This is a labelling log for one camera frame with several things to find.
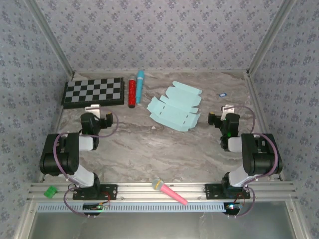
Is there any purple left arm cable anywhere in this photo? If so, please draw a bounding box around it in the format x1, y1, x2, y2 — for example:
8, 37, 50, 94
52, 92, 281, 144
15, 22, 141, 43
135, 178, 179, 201
53, 111, 119, 219

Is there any pink toy microphone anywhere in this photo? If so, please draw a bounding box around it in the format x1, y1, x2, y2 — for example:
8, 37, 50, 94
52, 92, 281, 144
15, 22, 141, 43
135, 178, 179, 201
152, 178, 188, 207

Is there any aluminium mounting rail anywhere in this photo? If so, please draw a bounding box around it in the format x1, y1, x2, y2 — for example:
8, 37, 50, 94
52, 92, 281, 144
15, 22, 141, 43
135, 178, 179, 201
27, 181, 299, 202

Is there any grey metal panel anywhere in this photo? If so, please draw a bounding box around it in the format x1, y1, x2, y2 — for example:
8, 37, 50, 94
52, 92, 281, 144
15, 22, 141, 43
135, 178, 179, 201
27, 213, 297, 239

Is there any light blue paper box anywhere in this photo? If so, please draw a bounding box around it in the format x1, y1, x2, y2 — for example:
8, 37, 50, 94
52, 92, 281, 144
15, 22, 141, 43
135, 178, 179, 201
146, 81, 202, 132

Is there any aluminium corner post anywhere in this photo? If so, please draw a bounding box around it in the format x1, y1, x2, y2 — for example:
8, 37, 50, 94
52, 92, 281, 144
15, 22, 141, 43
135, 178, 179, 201
24, 0, 76, 77
246, 0, 298, 77

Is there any right circuit board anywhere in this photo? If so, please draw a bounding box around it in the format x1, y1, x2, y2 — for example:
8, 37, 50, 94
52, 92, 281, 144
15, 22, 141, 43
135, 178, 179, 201
224, 203, 244, 215

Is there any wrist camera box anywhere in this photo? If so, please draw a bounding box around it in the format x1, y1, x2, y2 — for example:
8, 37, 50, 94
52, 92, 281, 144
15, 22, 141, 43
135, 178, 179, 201
85, 104, 101, 118
221, 104, 235, 120

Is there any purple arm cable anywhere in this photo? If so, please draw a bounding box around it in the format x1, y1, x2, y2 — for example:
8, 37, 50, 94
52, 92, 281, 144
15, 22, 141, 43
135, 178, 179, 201
228, 106, 279, 219
53, 111, 119, 219

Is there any blue marker pen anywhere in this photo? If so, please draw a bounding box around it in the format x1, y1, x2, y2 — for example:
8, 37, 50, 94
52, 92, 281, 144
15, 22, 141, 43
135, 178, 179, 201
135, 70, 146, 105

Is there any green plastic block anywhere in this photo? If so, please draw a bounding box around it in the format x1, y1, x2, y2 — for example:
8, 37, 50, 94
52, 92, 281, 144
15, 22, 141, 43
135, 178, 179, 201
43, 186, 58, 199

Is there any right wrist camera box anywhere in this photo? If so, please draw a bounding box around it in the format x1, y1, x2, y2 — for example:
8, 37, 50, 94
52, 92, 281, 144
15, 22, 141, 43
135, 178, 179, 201
221, 104, 235, 120

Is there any black grey chessboard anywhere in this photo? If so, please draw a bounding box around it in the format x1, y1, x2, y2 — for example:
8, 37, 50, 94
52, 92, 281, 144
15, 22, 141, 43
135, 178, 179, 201
61, 77, 125, 110

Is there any left circuit board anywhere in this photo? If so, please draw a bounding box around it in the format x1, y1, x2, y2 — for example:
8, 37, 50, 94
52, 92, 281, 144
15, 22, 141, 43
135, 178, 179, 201
82, 203, 111, 212

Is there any circuit board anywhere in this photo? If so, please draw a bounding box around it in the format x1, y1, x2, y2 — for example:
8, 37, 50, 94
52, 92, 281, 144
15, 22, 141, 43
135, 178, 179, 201
82, 203, 111, 212
224, 203, 244, 215

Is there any red glitter tube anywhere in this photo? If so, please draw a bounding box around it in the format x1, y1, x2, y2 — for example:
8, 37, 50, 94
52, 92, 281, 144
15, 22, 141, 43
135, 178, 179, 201
128, 75, 137, 109

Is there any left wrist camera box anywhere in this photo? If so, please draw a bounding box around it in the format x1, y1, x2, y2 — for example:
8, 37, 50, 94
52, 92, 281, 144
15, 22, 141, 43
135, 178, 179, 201
85, 104, 101, 118

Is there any slotted grey cable duct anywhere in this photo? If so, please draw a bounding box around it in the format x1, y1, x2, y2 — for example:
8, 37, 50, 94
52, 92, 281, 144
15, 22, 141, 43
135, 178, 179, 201
37, 201, 225, 214

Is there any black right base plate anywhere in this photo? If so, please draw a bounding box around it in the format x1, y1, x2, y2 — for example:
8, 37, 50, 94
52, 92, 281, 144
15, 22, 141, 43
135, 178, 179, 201
204, 183, 251, 200

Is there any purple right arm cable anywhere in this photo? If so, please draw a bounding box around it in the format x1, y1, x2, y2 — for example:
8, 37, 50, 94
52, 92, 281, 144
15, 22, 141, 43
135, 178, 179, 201
228, 106, 279, 219

